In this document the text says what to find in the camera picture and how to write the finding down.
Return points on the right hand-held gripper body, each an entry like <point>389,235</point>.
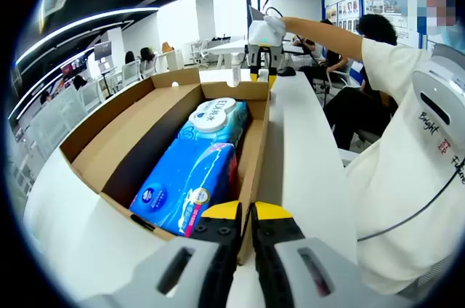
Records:
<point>265,33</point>

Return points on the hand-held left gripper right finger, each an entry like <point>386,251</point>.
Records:
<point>276,242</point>

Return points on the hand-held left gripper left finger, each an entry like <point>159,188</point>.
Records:
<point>218,250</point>

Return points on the light blue wet wipes pack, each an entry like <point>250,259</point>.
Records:
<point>214,115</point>

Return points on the blue soft tissue pack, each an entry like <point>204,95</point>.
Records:
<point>181,177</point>

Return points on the brown cardboard shoe box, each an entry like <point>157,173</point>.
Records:
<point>120,130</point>

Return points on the person's right hand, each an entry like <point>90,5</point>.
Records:
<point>279,24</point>

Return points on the black computer mouse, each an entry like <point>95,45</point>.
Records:
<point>287,71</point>

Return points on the clear pump bottle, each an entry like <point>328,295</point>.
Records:
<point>236,72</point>

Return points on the orange brown bag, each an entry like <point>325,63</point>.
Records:
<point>168,47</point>

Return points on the group of white office chairs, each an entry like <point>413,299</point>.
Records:
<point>130,72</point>

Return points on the person's white shirt torso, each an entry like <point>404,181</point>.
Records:
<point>392,177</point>

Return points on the ceiling light strip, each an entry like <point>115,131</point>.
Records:
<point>109,14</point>

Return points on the white grey chest device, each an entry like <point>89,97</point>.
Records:
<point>432,75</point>

